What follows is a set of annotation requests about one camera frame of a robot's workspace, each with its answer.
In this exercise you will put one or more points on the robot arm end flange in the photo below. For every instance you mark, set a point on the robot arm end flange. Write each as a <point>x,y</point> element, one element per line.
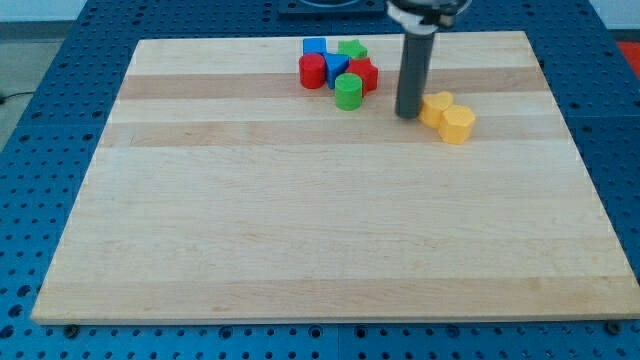
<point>424,17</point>

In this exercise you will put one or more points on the wooden board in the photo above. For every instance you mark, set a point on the wooden board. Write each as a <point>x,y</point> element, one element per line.
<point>223,192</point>

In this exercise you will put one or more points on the green star block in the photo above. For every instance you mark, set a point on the green star block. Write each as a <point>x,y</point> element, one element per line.
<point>354,49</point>

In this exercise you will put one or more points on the blue triangle block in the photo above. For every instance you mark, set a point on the blue triangle block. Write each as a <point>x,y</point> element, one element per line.
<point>335,65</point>

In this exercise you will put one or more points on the yellow hexagon block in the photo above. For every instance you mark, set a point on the yellow hexagon block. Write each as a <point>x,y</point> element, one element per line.
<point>456,124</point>

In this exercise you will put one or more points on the red cylinder block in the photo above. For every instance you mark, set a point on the red cylinder block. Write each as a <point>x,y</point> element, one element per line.
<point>312,69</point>

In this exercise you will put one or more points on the green cylinder block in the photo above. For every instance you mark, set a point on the green cylinder block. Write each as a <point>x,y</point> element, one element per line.
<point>348,91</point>

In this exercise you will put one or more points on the yellow heart block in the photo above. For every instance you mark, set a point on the yellow heart block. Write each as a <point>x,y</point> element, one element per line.
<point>433,106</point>

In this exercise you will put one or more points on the red star block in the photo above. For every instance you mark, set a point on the red star block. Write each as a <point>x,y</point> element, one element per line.
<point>367,71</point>

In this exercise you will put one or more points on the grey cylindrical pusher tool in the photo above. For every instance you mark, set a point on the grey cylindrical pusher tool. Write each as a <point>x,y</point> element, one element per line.
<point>415,61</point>

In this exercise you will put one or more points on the blue cube block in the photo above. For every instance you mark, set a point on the blue cube block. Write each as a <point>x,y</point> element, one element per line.
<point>314,45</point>

